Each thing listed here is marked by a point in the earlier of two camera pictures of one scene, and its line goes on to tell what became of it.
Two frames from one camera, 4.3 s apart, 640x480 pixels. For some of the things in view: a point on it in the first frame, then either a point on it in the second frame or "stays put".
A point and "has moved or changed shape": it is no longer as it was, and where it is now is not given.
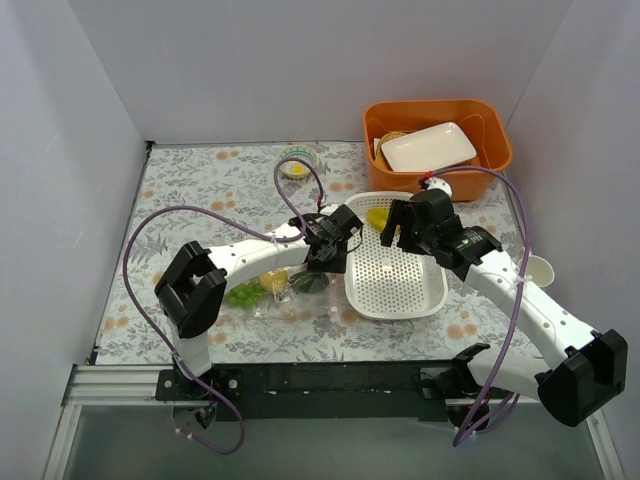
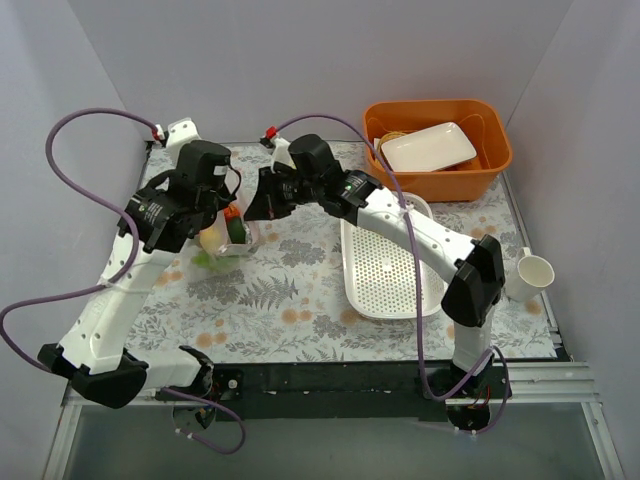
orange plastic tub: x=406 y=139 stays put
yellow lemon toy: x=275 y=282 → x=210 y=239
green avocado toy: x=309 y=281 → x=236 y=231
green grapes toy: x=243 y=295 has moved or changed shape
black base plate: x=320 y=392 stays put
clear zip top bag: x=279 y=291 → x=230 y=235
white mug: x=538 y=269 stays put
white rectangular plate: x=439 y=144 stays put
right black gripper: x=409 y=228 → x=270 y=192
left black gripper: x=329 y=251 → x=215 y=201
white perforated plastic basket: x=385 y=281 stays put
